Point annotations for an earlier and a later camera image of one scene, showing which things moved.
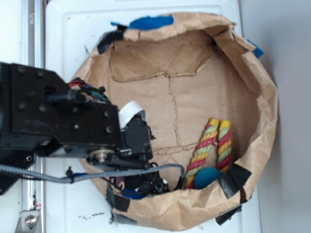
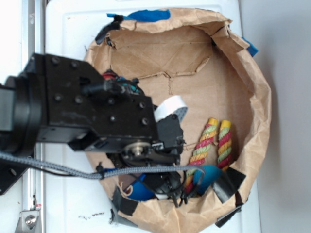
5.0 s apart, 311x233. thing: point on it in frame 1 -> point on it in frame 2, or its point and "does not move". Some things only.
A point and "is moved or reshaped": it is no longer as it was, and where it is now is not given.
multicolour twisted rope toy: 224,149 does not move
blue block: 132,193 is moved or reshaped
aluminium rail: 33,192 does not move
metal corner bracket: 28,222 does not move
